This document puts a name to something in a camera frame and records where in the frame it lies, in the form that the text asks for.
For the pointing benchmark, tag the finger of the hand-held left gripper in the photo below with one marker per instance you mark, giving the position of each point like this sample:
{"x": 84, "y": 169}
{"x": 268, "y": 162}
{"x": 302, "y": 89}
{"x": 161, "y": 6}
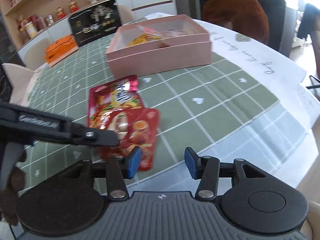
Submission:
{"x": 97, "y": 137}

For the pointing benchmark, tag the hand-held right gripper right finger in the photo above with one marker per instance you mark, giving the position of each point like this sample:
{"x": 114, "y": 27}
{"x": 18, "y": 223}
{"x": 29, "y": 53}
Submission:
{"x": 191, "y": 163}

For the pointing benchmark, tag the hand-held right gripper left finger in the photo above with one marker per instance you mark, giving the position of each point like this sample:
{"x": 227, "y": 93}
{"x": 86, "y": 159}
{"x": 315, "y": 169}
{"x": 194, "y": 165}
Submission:
{"x": 133, "y": 162}

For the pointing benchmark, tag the red egg snack pouch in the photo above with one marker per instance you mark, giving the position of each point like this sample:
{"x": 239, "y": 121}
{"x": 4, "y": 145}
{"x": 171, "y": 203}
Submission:
{"x": 142, "y": 130}

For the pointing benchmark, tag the pink cardboard box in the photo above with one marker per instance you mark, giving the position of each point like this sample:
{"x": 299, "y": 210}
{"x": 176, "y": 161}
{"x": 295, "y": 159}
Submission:
{"x": 160, "y": 60}

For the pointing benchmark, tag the gold snack packet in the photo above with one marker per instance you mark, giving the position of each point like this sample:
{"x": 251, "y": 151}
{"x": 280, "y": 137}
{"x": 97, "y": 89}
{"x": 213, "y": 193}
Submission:
{"x": 142, "y": 40}

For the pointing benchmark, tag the person's left hand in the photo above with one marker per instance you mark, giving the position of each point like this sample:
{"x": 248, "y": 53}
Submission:
{"x": 10, "y": 205}

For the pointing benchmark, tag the red spicy snack packet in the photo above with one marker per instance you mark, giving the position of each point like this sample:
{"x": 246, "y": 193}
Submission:
{"x": 105, "y": 102}

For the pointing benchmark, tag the white noodle tub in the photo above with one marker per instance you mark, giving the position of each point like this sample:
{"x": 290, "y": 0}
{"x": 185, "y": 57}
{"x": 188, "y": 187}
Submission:
{"x": 15, "y": 75}

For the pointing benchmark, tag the white chair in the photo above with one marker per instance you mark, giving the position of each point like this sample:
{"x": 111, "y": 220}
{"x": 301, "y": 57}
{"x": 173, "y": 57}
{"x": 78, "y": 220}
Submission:
{"x": 126, "y": 15}
{"x": 37, "y": 55}

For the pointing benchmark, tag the orange tissue pack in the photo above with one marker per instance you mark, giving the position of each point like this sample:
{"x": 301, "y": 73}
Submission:
{"x": 60, "y": 50}

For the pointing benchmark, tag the green checked tablecloth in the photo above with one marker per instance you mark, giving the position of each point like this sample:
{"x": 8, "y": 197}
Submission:
{"x": 200, "y": 80}

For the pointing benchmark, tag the pale lidded cup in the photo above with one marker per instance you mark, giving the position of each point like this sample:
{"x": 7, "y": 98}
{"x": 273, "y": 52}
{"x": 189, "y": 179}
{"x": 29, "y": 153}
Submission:
{"x": 31, "y": 30}

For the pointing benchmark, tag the red box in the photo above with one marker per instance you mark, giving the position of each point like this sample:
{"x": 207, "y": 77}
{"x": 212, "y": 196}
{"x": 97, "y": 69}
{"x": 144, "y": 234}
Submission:
{"x": 38, "y": 23}

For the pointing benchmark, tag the clear glass cup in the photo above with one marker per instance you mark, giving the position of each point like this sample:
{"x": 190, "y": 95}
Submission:
{"x": 50, "y": 20}

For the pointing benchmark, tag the large black snack bag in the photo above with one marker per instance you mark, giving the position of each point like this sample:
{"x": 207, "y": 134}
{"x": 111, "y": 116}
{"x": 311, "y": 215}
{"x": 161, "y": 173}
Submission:
{"x": 87, "y": 30}

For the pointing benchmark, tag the red gold figurine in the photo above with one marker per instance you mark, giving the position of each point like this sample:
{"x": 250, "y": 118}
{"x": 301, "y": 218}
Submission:
{"x": 73, "y": 7}
{"x": 60, "y": 13}

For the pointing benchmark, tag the brown fuzzy chair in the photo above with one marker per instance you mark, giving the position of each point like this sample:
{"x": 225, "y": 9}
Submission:
{"x": 237, "y": 10}

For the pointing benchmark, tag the dark jacket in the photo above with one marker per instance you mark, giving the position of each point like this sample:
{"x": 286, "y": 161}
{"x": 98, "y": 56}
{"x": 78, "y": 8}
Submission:
{"x": 306, "y": 22}

